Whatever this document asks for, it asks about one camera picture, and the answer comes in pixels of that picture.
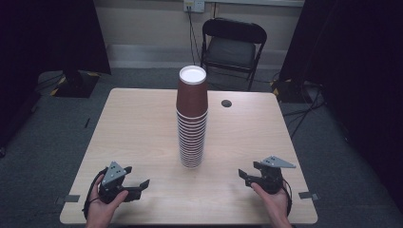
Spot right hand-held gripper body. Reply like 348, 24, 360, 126
248, 155, 297, 195

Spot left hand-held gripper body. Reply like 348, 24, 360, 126
98, 161, 129, 204

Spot stack of brown paper cups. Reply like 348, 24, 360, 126
176, 109, 209, 169

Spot person's right hand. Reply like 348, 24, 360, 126
250, 182, 291, 222

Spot person's left hand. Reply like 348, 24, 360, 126
86, 174, 129, 224

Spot grey tape strip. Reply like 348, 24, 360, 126
55, 194, 81, 205
297, 191, 319, 201

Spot black stand base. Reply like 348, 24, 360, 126
271, 78, 314, 105
49, 69, 101, 99

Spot black folding chair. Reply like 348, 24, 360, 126
200, 17, 268, 92

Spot dark curtain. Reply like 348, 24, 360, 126
278, 0, 403, 210
0, 0, 112, 150

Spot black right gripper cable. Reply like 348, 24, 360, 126
280, 178, 294, 217

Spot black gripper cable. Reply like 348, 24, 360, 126
280, 178, 294, 217
82, 166, 109, 220

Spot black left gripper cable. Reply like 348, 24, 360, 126
82, 166, 109, 220

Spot black floor cables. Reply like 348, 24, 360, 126
280, 80, 327, 141

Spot black socket power cable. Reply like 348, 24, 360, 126
186, 6, 202, 67

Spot white wall socket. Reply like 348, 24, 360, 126
182, 0, 206, 14

